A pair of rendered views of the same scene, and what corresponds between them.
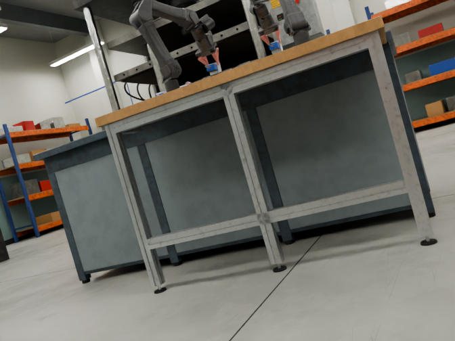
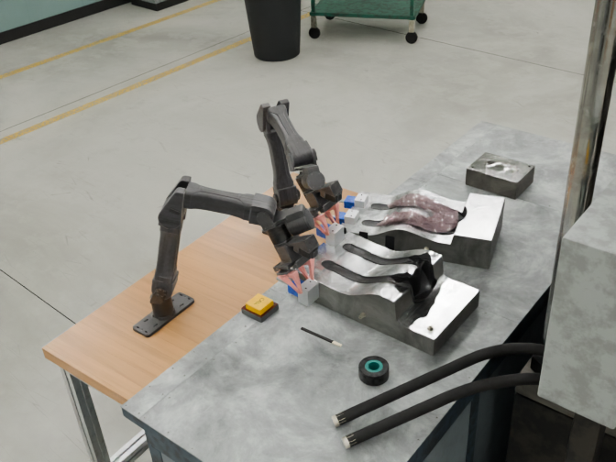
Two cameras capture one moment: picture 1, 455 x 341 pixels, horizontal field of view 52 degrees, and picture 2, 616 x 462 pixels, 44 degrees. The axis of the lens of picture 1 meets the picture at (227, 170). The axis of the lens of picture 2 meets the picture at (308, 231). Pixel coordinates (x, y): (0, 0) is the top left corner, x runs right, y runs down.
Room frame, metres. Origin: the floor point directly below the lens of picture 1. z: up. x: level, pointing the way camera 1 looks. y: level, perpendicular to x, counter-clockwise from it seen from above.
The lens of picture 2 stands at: (2.80, -1.97, 2.25)
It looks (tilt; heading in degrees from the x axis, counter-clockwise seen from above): 34 degrees down; 108
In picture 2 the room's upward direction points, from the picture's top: 4 degrees counter-clockwise
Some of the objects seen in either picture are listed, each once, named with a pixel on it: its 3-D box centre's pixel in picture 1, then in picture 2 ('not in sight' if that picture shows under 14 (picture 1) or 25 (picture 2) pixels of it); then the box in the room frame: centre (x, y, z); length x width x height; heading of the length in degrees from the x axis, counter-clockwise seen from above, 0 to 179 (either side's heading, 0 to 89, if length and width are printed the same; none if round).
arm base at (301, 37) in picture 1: (302, 42); (162, 304); (1.84, -0.43, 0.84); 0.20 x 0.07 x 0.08; 69
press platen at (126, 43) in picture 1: (191, 26); not in sight; (3.57, -0.04, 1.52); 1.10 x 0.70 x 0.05; 67
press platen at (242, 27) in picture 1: (200, 57); not in sight; (3.56, -0.03, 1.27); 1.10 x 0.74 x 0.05; 67
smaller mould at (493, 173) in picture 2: not in sight; (500, 175); (2.76, 0.53, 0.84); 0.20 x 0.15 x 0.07; 157
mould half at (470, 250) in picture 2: not in sight; (421, 220); (2.53, 0.14, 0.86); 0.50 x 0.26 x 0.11; 174
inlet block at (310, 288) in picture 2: (273, 46); (294, 286); (2.25, -0.38, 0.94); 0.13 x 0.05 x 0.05; 157
